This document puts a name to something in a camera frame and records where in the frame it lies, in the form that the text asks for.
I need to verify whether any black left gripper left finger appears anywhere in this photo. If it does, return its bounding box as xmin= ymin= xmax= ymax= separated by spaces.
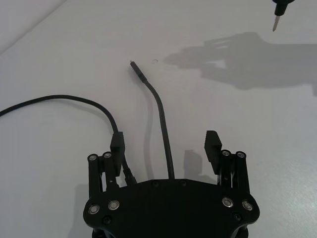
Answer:
xmin=87 ymin=131 xmax=125 ymax=199

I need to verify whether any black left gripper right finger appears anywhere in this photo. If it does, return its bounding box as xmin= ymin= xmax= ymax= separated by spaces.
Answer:
xmin=203 ymin=130 xmax=249 ymax=197

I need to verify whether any black cable with small plug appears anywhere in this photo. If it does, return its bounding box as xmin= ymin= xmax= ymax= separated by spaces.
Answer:
xmin=129 ymin=59 xmax=176 ymax=180

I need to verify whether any thin black looping cable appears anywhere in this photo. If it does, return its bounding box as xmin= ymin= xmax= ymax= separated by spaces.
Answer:
xmin=0 ymin=93 xmax=137 ymax=185

